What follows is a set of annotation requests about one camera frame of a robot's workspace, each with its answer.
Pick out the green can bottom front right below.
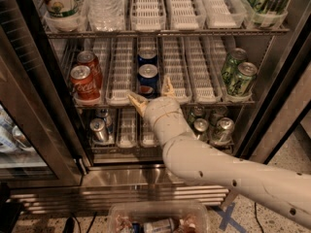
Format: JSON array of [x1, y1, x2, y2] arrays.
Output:
[[211, 117, 234, 145]]

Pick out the open fridge door right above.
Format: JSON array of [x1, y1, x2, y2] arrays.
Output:
[[234, 3, 311, 164]]

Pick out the front red coca-cola can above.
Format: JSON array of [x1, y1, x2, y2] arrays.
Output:
[[70, 65, 100, 100]]

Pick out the green soda can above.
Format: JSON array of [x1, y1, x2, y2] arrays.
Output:
[[226, 62, 258, 97], [221, 48, 247, 84]]

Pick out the green can bottom rear left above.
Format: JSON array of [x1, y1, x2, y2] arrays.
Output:
[[187, 106, 206, 125]]

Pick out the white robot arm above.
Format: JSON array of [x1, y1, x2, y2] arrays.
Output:
[[127, 76, 311, 229]]

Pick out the black cable on floor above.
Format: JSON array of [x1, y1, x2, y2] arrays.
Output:
[[254, 201, 265, 233]]

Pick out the red coca-cola can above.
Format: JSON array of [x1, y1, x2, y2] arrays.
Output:
[[70, 65, 100, 100], [77, 50, 103, 88]]

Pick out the rear silver can bottom left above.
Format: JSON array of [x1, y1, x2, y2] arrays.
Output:
[[95, 108, 114, 135]]

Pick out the front silver can bottom left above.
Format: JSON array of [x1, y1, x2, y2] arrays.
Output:
[[89, 118, 109, 142]]

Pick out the front green soda can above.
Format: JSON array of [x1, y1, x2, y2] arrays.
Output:
[[226, 62, 258, 97]]

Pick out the clear water bottle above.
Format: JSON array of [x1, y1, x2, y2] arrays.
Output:
[[87, 0, 123, 31]]

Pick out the blue tape cross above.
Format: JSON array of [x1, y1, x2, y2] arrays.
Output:
[[213, 203, 247, 233]]

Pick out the clear plastic bin on floor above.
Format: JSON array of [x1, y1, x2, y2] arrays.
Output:
[[107, 200, 211, 233]]

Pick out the green can bottom rear right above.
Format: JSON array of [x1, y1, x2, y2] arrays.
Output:
[[209, 106, 228, 126]]

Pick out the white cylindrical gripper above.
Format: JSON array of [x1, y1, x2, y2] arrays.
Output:
[[127, 75, 194, 146]]

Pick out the rear red coca-cola can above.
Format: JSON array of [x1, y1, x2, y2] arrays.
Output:
[[77, 50, 103, 88]]

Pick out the rear green soda can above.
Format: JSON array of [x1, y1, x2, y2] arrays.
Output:
[[221, 48, 247, 84]]

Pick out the stainless fridge door left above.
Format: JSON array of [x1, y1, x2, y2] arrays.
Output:
[[0, 0, 86, 189]]

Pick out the fridge bottom vent grille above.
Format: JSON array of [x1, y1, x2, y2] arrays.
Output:
[[9, 183, 229, 214]]

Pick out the green can bottom front left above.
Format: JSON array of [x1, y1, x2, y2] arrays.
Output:
[[193, 118, 209, 142]]

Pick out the blue pepsi can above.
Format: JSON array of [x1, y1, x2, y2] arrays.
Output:
[[137, 64, 158, 98], [137, 49, 157, 66]]

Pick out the white glide tray under pepsi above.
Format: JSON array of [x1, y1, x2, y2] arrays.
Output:
[[137, 37, 160, 99]]

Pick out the silver can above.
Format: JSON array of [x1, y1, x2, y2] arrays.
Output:
[[89, 118, 109, 142], [95, 108, 114, 135]]

